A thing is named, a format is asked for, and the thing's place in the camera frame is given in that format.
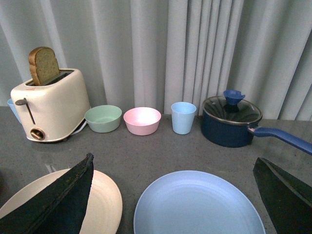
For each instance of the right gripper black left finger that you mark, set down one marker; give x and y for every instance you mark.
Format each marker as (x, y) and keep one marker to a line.
(60, 208)

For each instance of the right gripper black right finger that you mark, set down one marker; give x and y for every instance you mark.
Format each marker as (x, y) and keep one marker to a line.
(287, 199)

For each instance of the cream plate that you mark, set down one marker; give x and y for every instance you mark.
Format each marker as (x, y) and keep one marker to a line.
(104, 207)

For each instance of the light blue plate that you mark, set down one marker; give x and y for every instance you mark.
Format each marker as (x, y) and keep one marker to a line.
(194, 202)

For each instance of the dark blue saucepan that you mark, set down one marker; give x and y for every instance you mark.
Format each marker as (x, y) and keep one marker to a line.
(235, 136)

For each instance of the green bowl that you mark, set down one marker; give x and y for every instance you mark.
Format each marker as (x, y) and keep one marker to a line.
(104, 118)

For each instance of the cream toaster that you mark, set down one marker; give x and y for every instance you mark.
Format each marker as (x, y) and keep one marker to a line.
(52, 112)

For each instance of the pink bowl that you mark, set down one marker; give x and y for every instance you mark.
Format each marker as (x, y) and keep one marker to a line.
(142, 121)

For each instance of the glass pot lid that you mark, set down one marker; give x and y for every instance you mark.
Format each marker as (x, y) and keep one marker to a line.
(231, 107)

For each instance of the light blue cup behind toaster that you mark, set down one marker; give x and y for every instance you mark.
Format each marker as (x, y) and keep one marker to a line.
(12, 107)

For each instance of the bread slice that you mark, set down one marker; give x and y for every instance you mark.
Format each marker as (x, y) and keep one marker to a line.
(43, 65)

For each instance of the grey curtain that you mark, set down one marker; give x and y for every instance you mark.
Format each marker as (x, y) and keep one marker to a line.
(156, 52)

